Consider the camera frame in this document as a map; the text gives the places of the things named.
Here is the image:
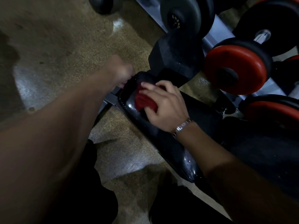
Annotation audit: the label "person's left hand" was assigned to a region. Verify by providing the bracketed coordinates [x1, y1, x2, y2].
[102, 55, 136, 89]

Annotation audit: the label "person's right hand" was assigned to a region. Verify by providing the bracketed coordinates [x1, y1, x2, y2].
[140, 80, 192, 134]

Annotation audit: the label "red cleaning cloth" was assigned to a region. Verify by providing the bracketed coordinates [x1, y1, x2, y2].
[135, 83, 160, 113]

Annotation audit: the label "black padded weight bench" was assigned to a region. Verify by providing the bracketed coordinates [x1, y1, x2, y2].
[103, 71, 299, 201]

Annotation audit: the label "person's left forearm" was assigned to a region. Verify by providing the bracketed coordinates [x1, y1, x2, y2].
[0, 67, 115, 224]

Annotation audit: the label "person's right forearm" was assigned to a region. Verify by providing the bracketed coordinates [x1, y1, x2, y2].
[173, 121, 299, 224]

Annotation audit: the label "black hex dumbbell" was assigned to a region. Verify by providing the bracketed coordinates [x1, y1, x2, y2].
[148, 29, 206, 88]

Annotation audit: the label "black round dumbbell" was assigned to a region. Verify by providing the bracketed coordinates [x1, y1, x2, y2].
[160, 0, 216, 39]
[88, 0, 115, 15]

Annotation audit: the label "red and black dumbbell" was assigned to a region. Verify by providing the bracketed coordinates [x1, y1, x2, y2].
[203, 0, 299, 95]
[240, 94, 299, 131]
[271, 55, 299, 95]

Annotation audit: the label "grey metal dumbbell rack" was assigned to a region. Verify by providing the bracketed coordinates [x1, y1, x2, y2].
[133, 0, 299, 102]

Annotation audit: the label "black shorts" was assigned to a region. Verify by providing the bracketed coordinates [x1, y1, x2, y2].
[42, 139, 232, 224]

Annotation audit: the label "silver wrist bracelet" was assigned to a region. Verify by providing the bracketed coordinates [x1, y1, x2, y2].
[171, 118, 194, 139]

